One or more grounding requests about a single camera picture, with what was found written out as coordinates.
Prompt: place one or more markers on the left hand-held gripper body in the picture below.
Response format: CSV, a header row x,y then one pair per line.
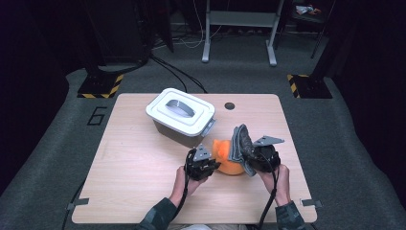
x,y
196,166

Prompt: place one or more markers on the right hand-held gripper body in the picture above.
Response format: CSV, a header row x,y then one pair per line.
x,y
266,158

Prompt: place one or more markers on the orange plush toy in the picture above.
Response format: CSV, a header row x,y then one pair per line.
x,y
225,158

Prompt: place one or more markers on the grey cloth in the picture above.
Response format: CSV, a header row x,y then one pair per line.
x,y
242,143

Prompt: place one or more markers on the grey plastic storage box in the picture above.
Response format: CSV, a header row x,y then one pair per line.
x,y
178,137

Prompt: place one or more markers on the person's left hand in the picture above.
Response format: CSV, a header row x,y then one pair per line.
x,y
185,188

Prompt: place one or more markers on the person's right hand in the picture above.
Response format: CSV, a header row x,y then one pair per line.
x,y
281,185

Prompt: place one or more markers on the grey tape strip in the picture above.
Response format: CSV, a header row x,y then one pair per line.
x,y
311,202
78,202

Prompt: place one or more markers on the black striped stand base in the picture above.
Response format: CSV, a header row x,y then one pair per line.
x,y
99,86
311,87

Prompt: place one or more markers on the colourful item on shelf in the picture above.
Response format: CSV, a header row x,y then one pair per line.
x,y
306,9

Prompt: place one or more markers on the black cabinet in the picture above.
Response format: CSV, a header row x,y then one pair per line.
x,y
118,32

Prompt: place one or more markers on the white desk frame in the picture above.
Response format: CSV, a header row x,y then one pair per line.
x,y
242,18

